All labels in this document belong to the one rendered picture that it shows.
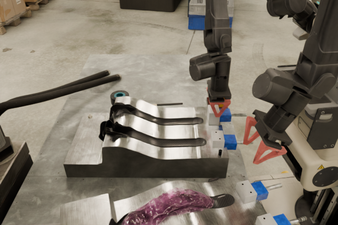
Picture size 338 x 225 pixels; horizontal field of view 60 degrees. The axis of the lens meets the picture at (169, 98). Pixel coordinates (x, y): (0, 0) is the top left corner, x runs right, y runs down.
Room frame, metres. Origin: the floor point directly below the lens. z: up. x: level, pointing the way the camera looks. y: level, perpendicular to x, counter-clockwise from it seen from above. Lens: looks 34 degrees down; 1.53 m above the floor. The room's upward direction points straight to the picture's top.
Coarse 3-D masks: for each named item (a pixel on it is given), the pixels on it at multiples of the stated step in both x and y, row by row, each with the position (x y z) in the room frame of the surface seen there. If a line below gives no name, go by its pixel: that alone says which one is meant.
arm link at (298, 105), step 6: (294, 90) 0.53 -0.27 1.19; (300, 90) 0.54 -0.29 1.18; (294, 96) 0.53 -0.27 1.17; (300, 96) 0.52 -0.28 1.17; (306, 96) 0.53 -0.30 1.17; (288, 102) 0.53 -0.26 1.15; (294, 102) 0.52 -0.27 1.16; (300, 102) 0.52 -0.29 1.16; (306, 102) 0.52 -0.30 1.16; (288, 108) 0.52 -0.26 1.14; (294, 108) 0.52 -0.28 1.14; (300, 108) 0.52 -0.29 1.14; (294, 114) 0.52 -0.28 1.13
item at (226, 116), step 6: (210, 108) 0.80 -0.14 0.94; (216, 108) 0.80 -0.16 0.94; (228, 108) 0.82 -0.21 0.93; (210, 114) 0.77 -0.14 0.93; (222, 114) 0.78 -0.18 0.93; (228, 114) 0.78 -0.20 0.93; (234, 114) 0.79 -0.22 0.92; (240, 114) 0.79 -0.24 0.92; (246, 114) 0.79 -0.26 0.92; (210, 120) 0.77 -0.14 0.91; (216, 120) 0.77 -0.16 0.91; (222, 120) 0.78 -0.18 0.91; (228, 120) 0.78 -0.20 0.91
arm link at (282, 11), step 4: (276, 0) 0.98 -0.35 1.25; (280, 0) 0.96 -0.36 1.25; (284, 0) 0.95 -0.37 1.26; (276, 4) 0.97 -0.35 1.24; (280, 4) 0.96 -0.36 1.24; (284, 4) 0.94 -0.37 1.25; (276, 8) 0.97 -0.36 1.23; (280, 8) 0.96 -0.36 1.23; (284, 8) 0.94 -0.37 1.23; (276, 12) 0.98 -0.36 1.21; (280, 12) 0.96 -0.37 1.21; (284, 12) 0.95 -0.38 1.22; (288, 12) 0.94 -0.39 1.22; (280, 16) 0.98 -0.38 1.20; (288, 16) 0.95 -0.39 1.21; (292, 16) 0.94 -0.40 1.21
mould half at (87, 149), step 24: (120, 96) 0.88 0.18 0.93; (96, 120) 0.83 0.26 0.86; (120, 120) 0.74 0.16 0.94; (144, 120) 0.77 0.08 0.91; (72, 144) 0.71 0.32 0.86; (96, 144) 0.71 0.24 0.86; (120, 144) 0.63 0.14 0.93; (144, 144) 0.66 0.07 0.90; (72, 168) 0.62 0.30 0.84; (96, 168) 0.62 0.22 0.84; (120, 168) 0.62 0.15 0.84; (144, 168) 0.62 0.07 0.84; (168, 168) 0.62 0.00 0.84; (192, 168) 0.62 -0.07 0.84; (216, 168) 0.62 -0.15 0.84
